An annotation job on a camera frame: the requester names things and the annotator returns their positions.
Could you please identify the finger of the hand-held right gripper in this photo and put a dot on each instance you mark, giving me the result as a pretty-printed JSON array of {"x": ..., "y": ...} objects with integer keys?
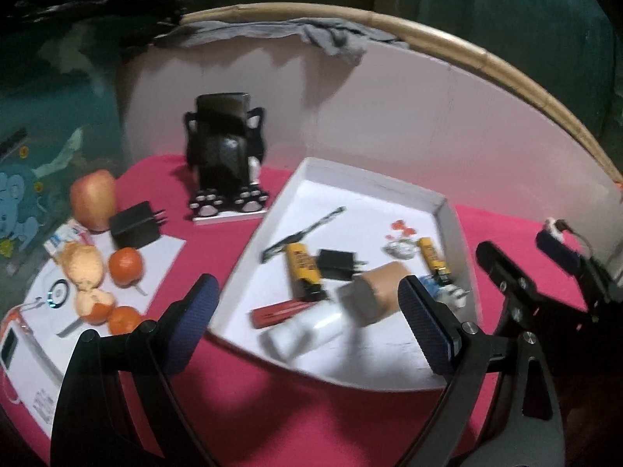
[
  {"x": 559, "y": 249},
  {"x": 506, "y": 272}
]

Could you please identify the black smartphone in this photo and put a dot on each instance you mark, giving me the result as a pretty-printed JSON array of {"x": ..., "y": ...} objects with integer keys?
[{"x": 221, "y": 121}]

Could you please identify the tan cardboard roll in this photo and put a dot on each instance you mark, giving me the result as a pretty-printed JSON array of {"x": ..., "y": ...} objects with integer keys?
[{"x": 379, "y": 287}]

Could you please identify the small silver packet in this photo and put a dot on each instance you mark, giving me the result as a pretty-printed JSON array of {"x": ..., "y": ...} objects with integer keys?
[{"x": 399, "y": 250}]

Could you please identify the white cardboard box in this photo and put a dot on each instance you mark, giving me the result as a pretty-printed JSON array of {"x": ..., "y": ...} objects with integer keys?
[{"x": 370, "y": 214}]

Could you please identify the small white blue packet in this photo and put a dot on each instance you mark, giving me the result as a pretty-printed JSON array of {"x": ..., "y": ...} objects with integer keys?
[{"x": 61, "y": 241}]

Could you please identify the blue module with pins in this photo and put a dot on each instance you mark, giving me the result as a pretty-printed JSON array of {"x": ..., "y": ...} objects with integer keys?
[{"x": 440, "y": 292}]

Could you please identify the small black power adapter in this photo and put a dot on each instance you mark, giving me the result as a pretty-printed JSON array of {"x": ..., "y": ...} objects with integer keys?
[{"x": 336, "y": 262}]

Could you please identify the orange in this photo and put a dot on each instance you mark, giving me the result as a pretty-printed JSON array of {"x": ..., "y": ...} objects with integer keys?
[
  {"x": 125, "y": 266},
  {"x": 124, "y": 321}
]

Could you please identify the bamboo rim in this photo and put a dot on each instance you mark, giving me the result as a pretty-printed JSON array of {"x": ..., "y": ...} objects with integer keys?
[{"x": 486, "y": 53}]

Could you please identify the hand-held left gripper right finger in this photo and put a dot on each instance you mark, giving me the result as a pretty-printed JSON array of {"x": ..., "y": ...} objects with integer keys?
[{"x": 428, "y": 326}]

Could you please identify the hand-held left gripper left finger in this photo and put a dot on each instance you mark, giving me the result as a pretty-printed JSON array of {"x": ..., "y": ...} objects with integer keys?
[{"x": 194, "y": 321}]

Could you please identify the red apple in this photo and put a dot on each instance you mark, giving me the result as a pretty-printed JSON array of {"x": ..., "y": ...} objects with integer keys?
[{"x": 92, "y": 199}]

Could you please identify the grey cloth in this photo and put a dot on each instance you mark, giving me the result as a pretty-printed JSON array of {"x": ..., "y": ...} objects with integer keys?
[{"x": 336, "y": 39}]

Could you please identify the white backdrop board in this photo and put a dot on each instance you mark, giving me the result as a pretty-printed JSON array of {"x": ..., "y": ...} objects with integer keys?
[{"x": 389, "y": 107}]

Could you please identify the pink tablecloth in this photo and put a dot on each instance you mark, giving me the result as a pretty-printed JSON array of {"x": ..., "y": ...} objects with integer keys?
[{"x": 311, "y": 413}]

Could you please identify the orange peel pieces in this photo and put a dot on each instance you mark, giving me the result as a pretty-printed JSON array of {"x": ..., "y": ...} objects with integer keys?
[{"x": 85, "y": 265}]

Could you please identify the black pen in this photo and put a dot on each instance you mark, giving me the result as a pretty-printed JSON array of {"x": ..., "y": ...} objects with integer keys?
[{"x": 292, "y": 241}]

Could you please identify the red tube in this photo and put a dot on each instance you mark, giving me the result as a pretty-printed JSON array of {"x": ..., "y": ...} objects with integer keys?
[{"x": 277, "y": 312}]

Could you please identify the white charger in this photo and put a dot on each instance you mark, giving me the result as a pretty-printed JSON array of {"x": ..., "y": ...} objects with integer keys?
[{"x": 552, "y": 225}]

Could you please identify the large black power adapter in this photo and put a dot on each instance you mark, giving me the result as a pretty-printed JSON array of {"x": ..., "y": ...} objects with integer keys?
[{"x": 131, "y": 226}]

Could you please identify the black paw phone stand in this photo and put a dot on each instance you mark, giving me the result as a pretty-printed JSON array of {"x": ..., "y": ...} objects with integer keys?
[{"x": 209, "y": 209}]

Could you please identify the cartoon printed blanket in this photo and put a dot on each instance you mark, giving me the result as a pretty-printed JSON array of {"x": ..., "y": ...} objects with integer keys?
[{"x": 19, "y": 204}]

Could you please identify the yellow black battery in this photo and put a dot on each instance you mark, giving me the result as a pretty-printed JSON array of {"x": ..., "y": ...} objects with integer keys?
[
  {"x": 301, "y": 265},
  {"x": 430, "y": 255}
]

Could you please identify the white printed carton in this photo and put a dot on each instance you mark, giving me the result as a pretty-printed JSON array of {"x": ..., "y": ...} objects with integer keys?
[{"x": 39, "y": 365}]

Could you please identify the small dropper bottle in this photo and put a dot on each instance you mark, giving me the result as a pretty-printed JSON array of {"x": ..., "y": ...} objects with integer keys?
[{"x": 301, "y": 331}]

